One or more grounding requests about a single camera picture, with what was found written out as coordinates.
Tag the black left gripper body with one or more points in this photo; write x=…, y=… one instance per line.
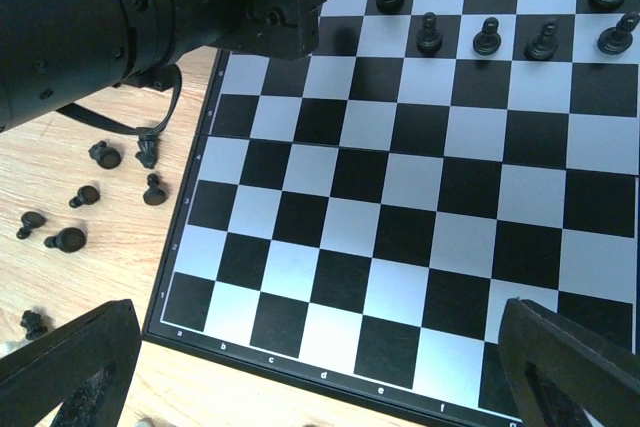
x=56, y=52

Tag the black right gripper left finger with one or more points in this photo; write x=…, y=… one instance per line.
x=81, y=370

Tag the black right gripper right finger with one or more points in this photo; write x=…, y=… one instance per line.
x=561, y=374

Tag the black chess pawn lying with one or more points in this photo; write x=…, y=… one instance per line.
x=68, y=240

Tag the black chess knight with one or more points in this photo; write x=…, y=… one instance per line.
x=105, y=156

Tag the black chess piece on board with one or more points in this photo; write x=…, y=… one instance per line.
x=30, y=220

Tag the black chess piece lying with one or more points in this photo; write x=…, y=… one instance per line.
x=86, y=195

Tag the black chess pawn on board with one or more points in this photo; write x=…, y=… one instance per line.
x=619, y=38

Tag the black and grey chessboard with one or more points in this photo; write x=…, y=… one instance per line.
x=356, y=220

